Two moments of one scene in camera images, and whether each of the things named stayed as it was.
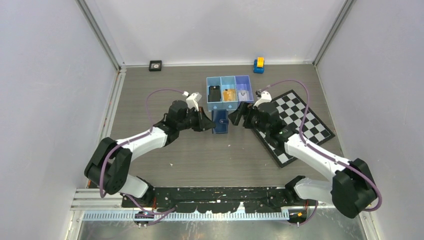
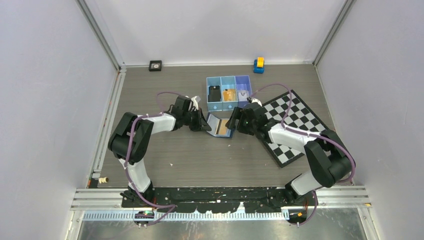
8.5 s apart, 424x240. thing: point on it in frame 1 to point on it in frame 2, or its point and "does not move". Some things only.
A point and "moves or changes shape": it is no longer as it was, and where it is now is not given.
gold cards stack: x=229 y=95 does not move
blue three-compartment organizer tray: x=226 y=92 does not move
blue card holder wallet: x=220 y=117 moves or changes shape
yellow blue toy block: x=259 y=65 does not move
